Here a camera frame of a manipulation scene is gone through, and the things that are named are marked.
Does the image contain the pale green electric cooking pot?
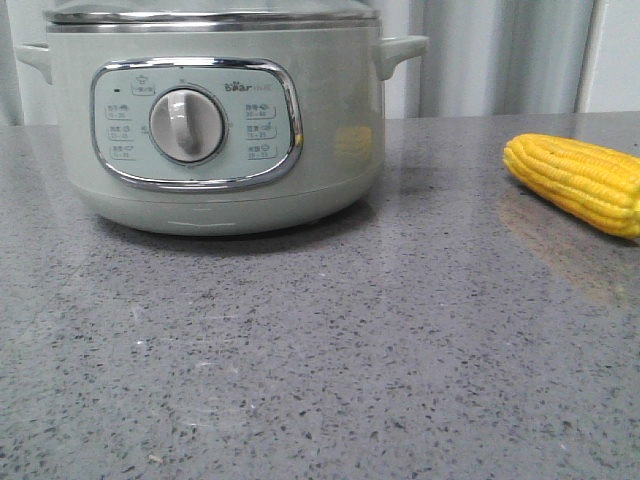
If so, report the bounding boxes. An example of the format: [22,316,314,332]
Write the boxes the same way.
[15,26,427,235]

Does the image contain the grey round control knob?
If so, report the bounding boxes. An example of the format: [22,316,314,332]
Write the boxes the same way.
[149,88,226,164]

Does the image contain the yellow corn cob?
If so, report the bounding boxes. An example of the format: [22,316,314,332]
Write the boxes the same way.
[503,133,639,239]

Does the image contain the glass pot lid steel rim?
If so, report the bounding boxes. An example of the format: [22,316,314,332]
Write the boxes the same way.
[44,1,380,33]

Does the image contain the white pleated curtain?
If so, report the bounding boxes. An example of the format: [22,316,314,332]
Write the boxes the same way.
[0,0,640,126]

